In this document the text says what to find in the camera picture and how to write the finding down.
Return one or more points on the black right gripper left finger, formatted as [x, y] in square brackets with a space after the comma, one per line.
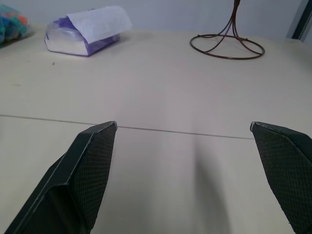
[80, 175]

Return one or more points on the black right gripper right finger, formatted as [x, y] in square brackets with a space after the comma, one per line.
[287, 168]

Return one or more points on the purple tissue pack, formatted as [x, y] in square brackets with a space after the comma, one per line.
[88, 31]

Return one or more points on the bag of colourful items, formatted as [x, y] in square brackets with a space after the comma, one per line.
[12, 24]

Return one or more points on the dark metal frame post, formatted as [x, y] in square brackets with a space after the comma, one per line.
[302, 22]

